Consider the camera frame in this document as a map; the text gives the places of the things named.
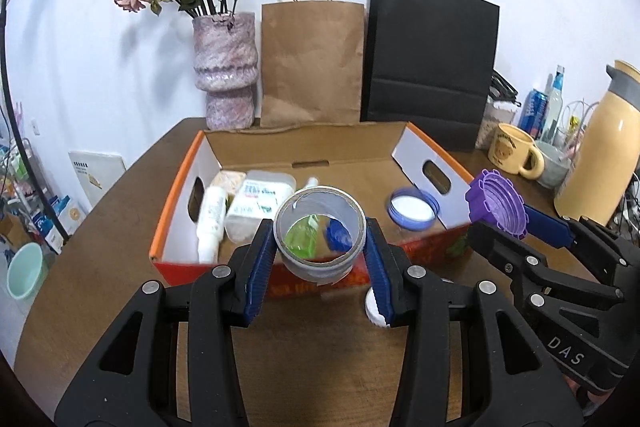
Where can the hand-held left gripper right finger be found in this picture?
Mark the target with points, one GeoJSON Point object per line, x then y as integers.
{"type": "Point", "coordinates": [378, 267]}

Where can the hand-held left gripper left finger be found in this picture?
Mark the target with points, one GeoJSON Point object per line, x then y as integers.
{"type": "Point", "coordinates": [257, 272]}

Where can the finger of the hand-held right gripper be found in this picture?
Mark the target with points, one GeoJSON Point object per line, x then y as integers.
{"type": "Point", "coordinates": [550, 224]}
{"type": "Point", "coordinates": [520, 257]}

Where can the blue ridged lid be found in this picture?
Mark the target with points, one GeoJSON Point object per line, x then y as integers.
{"type": "Point", "coordinates": [337, 237]}

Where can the green spray bottle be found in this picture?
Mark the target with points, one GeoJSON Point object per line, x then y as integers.
{"type": "Point", "coordinates": [302, 237]}

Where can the grey tape roll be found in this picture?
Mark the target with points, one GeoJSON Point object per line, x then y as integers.
{"type": "Point", "coordinates": [320, 273]}

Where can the purple ridged lid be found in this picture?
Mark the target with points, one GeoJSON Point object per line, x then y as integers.
{"type": "Point", "coordinates": [495, 202]}

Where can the white rectangular plastic container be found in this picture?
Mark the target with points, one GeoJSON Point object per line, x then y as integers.
{"type": "Point", "coordinates": [250, 207]}

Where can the white tube bottle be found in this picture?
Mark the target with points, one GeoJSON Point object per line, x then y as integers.
{"type": "Point", "coordinates": [212, 222]}

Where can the red orange cardboard box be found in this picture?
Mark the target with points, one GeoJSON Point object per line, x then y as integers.
{"type": "Point", "coordinates": [350, 147]}

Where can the person's right hand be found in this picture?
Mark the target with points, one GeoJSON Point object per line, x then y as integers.
{"type": "Point", "coordinates": [582, 396]}

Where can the white ribbed bottle cap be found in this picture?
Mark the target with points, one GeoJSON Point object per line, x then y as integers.
{"type": "Point", "coordinates": [374, 307]}

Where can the blue rimmed white lid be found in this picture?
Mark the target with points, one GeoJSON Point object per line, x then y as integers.
{"type": "Point", "coordinates": [412, 209]}

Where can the yellow bear mug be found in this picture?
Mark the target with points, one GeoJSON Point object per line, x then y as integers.
{"type": "Point", "coordinates": [507, 149]}

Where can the cream thermos jug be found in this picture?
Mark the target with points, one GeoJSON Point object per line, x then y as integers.
{"type": "Point", "coordinates": [605, 157]}

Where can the small cream yellow container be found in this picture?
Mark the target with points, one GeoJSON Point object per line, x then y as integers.
{"type": "Point", "coordinates": [227, 182]}

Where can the blue drink can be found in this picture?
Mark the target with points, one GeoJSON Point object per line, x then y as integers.
{"type": "Point", "coordinates": [532, 112]}

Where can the clear jar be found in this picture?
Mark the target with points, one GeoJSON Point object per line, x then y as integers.
{"type": "Point", "coordinates": [492, 122]}

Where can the clear plastic bottle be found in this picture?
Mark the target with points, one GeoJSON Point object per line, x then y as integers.
{"type": "Point", "coordinates": [554, 102]}

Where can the black clips bunch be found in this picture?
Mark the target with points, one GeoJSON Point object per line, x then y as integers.
{"type": "Point", "coordinates": [502, 87]}

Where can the white flat book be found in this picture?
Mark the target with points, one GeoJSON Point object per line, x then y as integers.
{"type": "Point", "coordinates": [97, 177]}

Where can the black paper bag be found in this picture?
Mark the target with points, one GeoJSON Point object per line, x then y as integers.
{"type": "Point", "coordinates": [430, 57]}

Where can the blue white box stack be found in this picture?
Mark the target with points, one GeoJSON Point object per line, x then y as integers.
{"type": "Point", "coordinates": [57, 219]}

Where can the brown paper bag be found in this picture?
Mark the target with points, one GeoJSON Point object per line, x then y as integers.
{"type": "Point", "coordinates": [310, 67]}

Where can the pink marbled vase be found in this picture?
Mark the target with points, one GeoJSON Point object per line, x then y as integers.
{"type": "Point", "coordinates": [225, 57]}

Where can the mint green bucket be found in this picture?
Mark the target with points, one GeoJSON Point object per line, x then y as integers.
{"type": "Point", "coordinates": [25, 272]}

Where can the small brown cardboard box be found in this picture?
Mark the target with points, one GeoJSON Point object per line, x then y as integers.
{"type": "Point", "coordinates": [12, 229]}

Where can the cluttered storage rack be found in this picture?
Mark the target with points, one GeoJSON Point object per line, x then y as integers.
{"type": "Point", "coordinates": [20, 177]}

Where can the black light stand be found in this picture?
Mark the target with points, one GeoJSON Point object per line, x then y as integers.
{"type": "Point", "coordinates": [22, 142]}

